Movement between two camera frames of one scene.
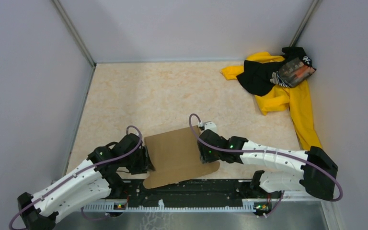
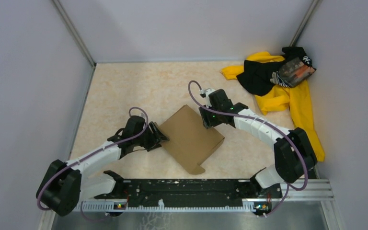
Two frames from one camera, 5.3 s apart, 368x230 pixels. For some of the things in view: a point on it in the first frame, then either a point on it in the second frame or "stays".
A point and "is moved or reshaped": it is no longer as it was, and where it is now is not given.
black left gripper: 145,164 → 159,136
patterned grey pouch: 293,74 stays
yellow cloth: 297,98 stays
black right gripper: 204,156 → 207,121
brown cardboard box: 176,157 is moved or reshaped
